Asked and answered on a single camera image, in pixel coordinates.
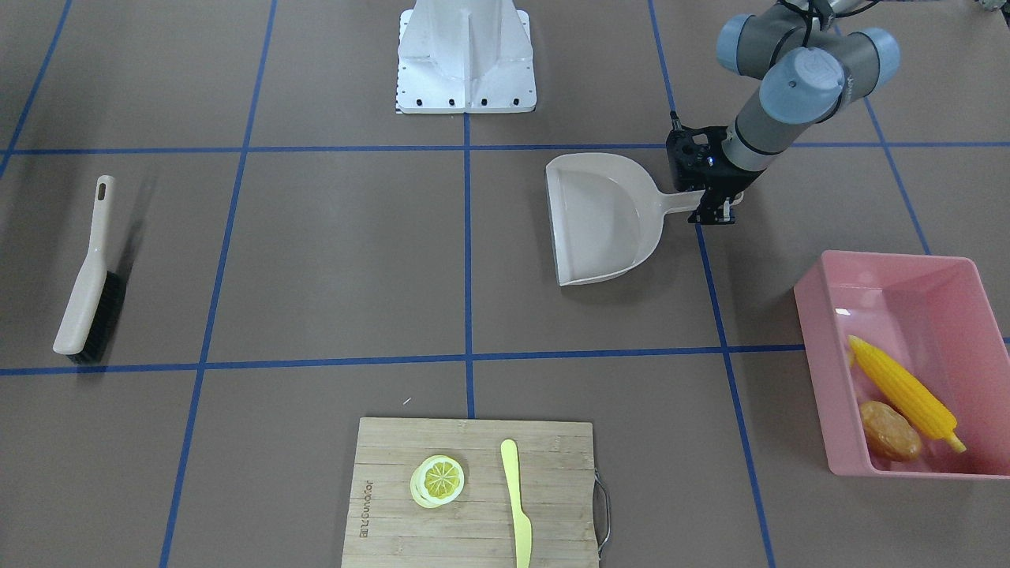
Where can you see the bamboo cutting board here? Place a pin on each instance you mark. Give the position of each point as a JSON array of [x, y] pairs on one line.
[[557, 478]]

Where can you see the yellow toy lemon slice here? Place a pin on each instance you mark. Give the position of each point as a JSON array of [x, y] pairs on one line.
[[437, 481]]

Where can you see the beige plastic dustpan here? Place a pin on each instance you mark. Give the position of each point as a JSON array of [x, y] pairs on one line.
[[607, 215]]

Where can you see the beige hand brush black bristles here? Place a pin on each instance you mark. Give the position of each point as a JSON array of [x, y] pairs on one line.
[[96, 296]]

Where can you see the brown toy potato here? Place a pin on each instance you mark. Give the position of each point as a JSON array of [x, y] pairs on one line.
[[888, 434]]

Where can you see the yellow plastic knife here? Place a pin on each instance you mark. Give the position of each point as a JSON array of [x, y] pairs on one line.
[[522, 525]]

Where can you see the pink plastic bin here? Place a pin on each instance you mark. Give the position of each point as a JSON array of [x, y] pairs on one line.
[[932, 315]]

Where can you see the yellow toy corn cob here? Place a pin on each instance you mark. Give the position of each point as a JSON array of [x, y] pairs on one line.
[[917, 403]]

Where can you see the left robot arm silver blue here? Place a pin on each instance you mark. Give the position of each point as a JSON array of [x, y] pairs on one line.
[[807, 75]]

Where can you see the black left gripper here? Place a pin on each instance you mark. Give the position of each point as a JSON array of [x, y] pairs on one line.
[[724, 184]]

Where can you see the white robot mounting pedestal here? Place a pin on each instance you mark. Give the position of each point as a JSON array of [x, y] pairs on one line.
[[465, 57]]

